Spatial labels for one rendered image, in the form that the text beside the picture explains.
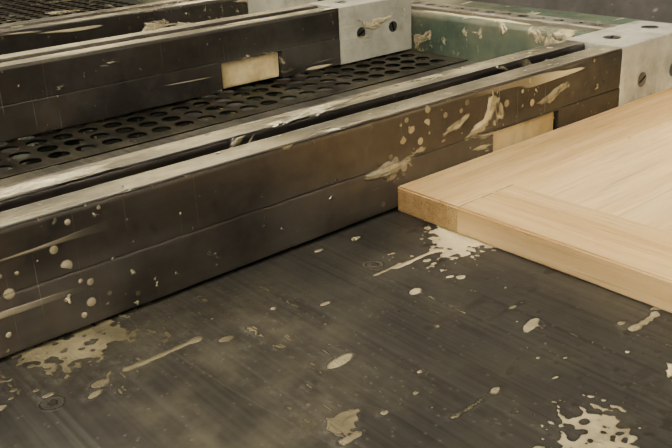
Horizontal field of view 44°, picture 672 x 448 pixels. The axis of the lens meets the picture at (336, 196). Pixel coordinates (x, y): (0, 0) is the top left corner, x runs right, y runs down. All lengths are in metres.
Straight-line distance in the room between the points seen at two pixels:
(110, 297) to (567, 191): 0.31
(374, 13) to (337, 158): 0.55
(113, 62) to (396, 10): 0.40
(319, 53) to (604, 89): 0.38
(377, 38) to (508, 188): 0.53
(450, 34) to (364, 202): 0.54
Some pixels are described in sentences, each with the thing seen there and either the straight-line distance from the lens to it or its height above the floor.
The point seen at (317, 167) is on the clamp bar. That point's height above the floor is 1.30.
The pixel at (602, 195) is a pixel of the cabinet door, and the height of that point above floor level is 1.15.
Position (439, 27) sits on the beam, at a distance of 1.10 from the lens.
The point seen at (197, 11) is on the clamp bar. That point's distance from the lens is 1.15.
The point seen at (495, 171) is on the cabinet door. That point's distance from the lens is 0.62.
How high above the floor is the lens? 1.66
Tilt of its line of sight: 44 degrees down
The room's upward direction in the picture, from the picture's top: 64 degrees counter-clockwise
